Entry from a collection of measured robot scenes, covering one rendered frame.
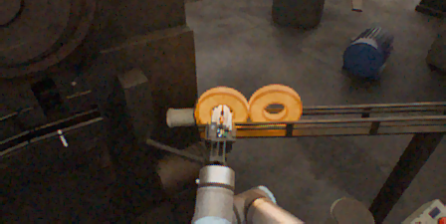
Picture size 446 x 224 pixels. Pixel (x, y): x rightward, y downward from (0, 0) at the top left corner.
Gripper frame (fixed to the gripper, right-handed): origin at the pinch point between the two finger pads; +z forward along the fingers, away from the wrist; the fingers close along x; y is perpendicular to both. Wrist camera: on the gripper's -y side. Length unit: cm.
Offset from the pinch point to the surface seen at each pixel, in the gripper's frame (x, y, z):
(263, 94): -11.5, 7.3, 1.1
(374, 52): -104, -79, 106
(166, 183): 17.4, -17.4, -18.6
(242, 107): -5.9, 2.6, -0.5
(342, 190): -62, -75, 1
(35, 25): 36, 36, -5
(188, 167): 10.8, -16.4, -13.1
